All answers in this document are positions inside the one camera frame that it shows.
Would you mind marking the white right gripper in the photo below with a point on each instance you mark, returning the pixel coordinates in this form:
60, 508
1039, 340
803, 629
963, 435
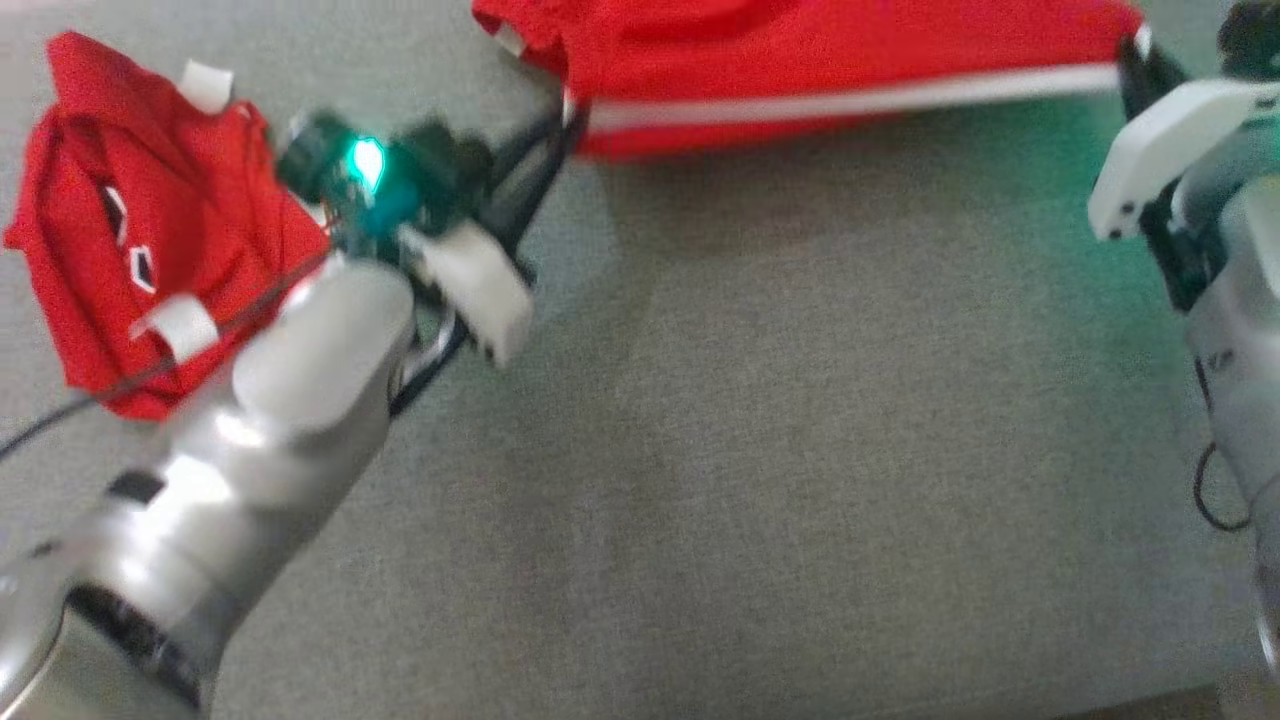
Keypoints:
1150, 140

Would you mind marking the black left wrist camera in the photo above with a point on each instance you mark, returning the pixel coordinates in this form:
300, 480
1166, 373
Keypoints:
440, 165

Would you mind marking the large grey sofa seat cushion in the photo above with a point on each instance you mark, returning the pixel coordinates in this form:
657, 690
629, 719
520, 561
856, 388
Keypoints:
750, 450

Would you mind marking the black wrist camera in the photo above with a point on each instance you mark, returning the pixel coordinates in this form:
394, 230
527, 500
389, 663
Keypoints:
440, 165
1250, 40

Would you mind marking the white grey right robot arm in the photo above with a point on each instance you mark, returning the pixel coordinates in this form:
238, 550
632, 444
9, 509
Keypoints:
1245, 350

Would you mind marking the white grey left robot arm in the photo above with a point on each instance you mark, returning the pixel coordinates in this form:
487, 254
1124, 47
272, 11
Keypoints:
200, 480

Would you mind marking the red Bulls jersey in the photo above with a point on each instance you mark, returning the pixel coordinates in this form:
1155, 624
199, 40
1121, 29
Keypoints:
180, 200

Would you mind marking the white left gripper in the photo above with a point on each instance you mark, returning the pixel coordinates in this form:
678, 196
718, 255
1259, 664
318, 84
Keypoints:
470, 280

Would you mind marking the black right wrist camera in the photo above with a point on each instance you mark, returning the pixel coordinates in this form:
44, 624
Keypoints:
1250, 40

